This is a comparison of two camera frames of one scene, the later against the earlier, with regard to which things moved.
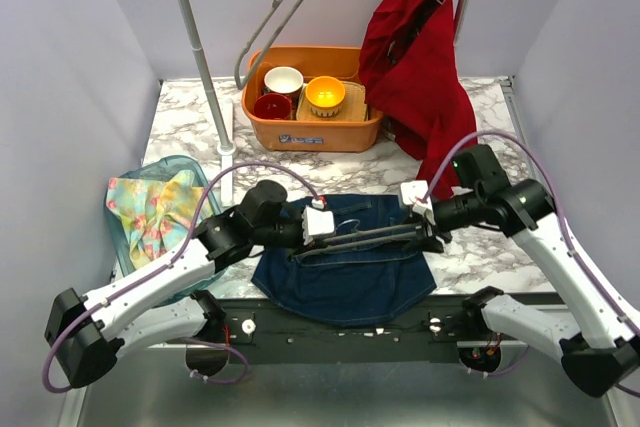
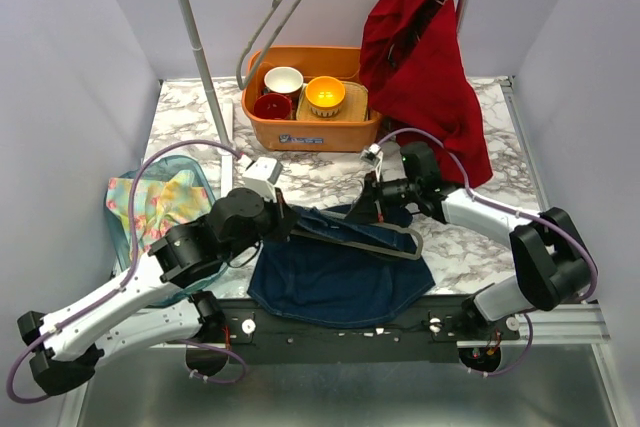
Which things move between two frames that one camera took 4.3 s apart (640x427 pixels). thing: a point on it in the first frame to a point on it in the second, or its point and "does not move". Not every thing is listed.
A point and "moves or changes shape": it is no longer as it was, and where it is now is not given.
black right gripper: [430, 243] to [365, 209]
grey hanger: [407, 230] moves or changes shape
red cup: [273, 106] does not move
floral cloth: [157, 216] does not move
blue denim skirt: [354, 267] does not move
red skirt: [409, 73] does not move
